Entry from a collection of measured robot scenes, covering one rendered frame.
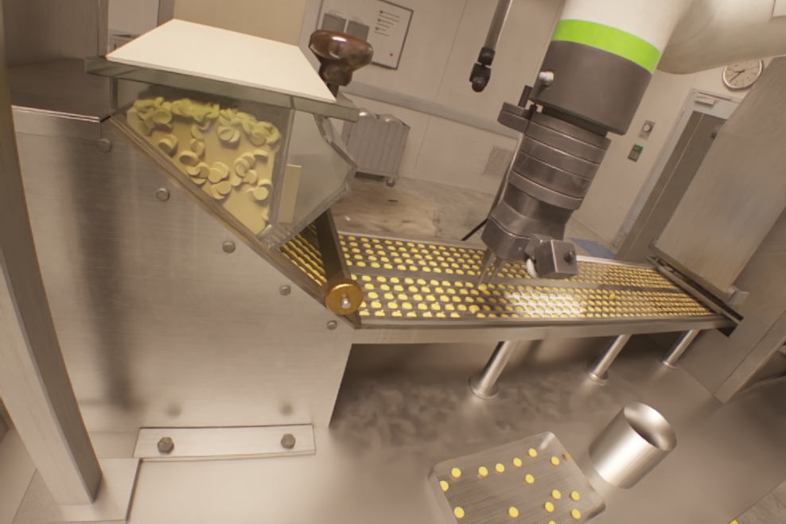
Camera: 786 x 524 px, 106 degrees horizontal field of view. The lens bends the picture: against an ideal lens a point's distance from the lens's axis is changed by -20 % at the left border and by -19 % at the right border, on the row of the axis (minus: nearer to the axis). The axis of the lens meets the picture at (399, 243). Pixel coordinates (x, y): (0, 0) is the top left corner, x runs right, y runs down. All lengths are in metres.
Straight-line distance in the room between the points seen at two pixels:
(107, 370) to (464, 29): 4.39
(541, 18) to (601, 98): 4.73
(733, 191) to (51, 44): 1.10
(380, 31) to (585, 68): 3.89
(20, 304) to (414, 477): 0.39
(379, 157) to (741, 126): 3.24
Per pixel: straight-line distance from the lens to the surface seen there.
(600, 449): 0.60
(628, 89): 0.33
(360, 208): 0.58
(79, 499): 0.43
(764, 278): 0.97
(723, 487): 0.79
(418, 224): 0.62
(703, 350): 1.02
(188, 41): 0.30
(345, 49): 0.28
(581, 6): 0.34
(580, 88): 0.32
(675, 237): 0.98
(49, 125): 0.29
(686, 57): 0.46
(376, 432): 0.48
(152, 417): 0.45
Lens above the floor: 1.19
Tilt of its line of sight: 25 degrees down
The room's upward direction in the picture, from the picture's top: 18 degrees clockwise
